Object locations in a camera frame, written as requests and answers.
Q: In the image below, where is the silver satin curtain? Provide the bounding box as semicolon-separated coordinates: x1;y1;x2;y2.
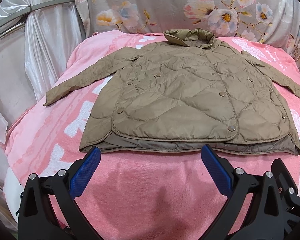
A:
0;0;84;232

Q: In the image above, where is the tan quilted jacket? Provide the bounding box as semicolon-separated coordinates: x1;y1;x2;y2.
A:
46;29;300;155

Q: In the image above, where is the grey floral quilt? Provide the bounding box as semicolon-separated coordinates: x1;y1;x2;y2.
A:
76;0;300;66

